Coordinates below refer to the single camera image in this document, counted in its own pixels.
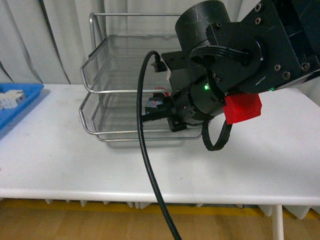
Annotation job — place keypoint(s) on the blue plastic tray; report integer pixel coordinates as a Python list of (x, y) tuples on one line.
[(7, 115)]

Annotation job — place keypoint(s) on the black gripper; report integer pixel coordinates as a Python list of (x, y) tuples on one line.
[(194, 99)]

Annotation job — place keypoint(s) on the white circuit breaker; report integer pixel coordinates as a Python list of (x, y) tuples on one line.
[(12, 98)]

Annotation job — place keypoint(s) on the silver mesh top tray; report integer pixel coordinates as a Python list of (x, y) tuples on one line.
[(114, 66)]

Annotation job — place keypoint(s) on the white curtain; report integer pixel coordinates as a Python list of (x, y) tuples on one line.
[(46, 41)]

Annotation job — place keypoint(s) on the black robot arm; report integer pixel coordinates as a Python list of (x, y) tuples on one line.
[(223, 66)]

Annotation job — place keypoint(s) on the red emergency stop button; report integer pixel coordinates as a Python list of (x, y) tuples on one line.
[(154, 101)]

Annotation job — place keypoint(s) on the white table leg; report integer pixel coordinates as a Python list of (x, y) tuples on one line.
[(277, 222)]

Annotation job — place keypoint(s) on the silver mesh bottom tray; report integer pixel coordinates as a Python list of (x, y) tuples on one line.
[(191, 133)]

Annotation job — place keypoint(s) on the red block on arm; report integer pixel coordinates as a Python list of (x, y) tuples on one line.
[(241, 107)]

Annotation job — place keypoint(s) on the silver mesh rack frame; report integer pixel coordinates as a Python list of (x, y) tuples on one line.
[(96, 34)]

